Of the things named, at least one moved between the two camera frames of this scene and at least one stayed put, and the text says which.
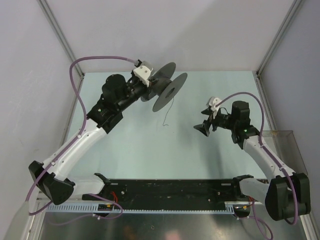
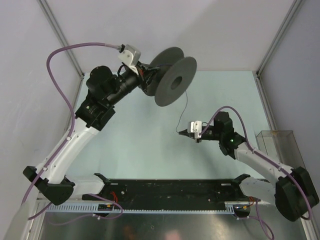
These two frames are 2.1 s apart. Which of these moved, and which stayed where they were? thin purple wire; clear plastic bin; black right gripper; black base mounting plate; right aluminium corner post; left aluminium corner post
Moved: black right gripper; thin purple wire
Stayed: clear plastic bin; left aluminium corner post; right aluminium corner post; black base mounting plate
